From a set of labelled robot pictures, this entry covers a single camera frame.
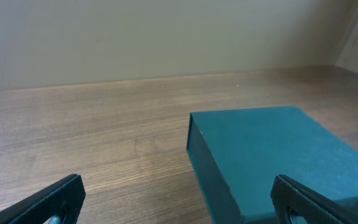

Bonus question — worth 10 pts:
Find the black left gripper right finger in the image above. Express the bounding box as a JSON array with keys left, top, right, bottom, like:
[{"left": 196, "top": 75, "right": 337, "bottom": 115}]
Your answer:
[{"left": 270, "top": 174, "right": 358, "bottom": 224}]

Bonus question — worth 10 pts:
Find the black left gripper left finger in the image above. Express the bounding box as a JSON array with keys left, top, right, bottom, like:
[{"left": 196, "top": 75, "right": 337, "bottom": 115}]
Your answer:
[{"left": 0, "top": 174, "right": 86, "bottom": 224}]

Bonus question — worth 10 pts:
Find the dark green box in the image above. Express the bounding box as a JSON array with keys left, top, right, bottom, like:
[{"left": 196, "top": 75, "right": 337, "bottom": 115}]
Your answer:
[{"left": 186, "top": 106, "right": 358, "bottom": 223}]

